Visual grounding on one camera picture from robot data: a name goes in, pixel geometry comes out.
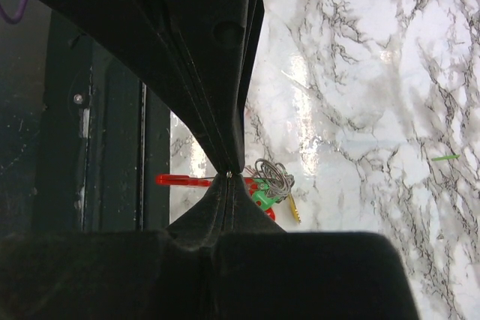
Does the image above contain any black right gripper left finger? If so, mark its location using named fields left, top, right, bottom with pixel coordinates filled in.
left=166, top=177, right=230, bottom=251

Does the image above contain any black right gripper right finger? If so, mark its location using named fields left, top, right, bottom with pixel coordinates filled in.
left=223, top=175, right=285, bottom=237

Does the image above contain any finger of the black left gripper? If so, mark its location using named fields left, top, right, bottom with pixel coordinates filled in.
left=0, top=0, right=230, bottom=175
left=164, top=0, right=264, bottom=174

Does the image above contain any steel key organizer red handle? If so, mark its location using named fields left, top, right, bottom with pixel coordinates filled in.
left=154, top=157, right=296, bottom=201

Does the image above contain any green key tag with key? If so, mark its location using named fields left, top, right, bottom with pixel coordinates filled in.
left=249, top=181, right=280, bottom=213

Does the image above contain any red key tag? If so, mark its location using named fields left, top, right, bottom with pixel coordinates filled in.
left=255, top=201, right=276, bottom=221

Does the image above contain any yellow key tag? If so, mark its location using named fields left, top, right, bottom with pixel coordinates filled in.
left=287, top=193, right=302, bottom=223

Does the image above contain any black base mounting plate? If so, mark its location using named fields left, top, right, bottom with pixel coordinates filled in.
left=0, top=8, right=173, bottom=233

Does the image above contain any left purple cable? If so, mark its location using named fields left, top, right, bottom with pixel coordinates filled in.
left=0, top=0, right=31, bottom=25

